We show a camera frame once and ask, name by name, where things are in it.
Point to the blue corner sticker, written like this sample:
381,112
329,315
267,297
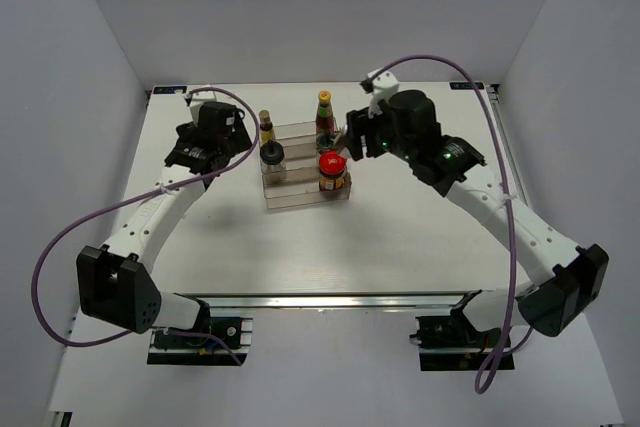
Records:
466,86
169,90

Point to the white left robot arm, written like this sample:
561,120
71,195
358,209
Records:
115,283

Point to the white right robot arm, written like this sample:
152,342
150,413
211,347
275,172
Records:
563,277

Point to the clear tiered acrylic rack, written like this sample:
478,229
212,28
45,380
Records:
296,182

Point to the green-label hot sauce bottle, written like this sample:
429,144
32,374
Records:
325,120

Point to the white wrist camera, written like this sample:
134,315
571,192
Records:
194,101
381,86

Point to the blue right corner sticker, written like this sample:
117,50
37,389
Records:
466,86

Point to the red-lid chili sauce jar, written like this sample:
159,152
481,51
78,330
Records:
332,171

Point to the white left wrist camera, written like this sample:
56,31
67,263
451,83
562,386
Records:
194,101

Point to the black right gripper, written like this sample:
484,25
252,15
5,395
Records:
358,124

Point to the blue left corner sticker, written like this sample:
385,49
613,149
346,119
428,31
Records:
169,90

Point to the aluminium table front rail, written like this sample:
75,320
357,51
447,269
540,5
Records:
328,301

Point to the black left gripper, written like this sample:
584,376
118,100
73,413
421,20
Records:
238,141

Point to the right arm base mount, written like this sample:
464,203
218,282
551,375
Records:
458,332

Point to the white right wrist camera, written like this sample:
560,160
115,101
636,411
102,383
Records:
381,86

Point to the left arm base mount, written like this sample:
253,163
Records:
225,342

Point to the white-lid red-label jar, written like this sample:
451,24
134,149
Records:
326,141

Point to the small yellow-label brown bottle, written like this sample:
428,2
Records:
267,132

